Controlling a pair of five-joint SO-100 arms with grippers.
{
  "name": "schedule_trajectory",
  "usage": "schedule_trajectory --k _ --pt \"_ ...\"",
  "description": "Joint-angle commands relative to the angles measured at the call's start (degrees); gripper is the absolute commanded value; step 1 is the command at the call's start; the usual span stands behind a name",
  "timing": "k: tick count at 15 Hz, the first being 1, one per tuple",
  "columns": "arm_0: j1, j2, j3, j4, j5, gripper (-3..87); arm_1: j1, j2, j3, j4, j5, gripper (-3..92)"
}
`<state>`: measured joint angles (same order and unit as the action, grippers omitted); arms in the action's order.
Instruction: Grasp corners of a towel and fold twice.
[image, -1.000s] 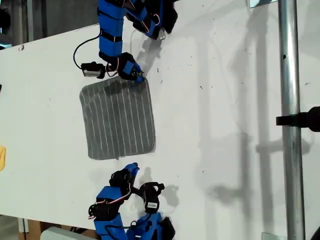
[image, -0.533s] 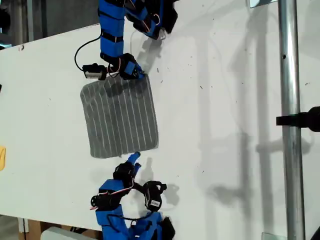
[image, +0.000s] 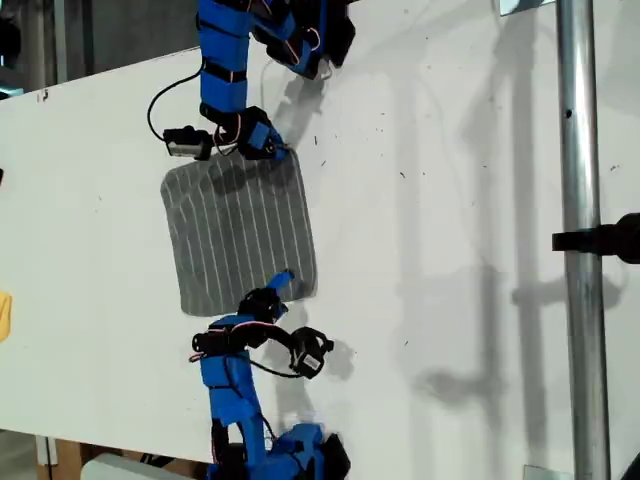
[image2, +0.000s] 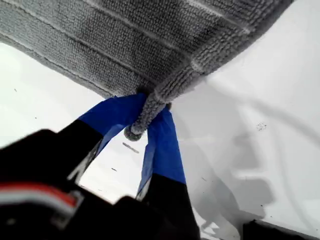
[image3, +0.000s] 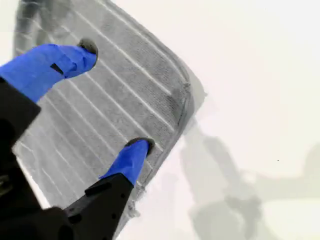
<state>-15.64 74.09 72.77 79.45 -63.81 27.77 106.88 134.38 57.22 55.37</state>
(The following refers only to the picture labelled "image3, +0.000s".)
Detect grey striped towel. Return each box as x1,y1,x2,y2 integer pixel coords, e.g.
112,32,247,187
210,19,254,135
12,0,197,240

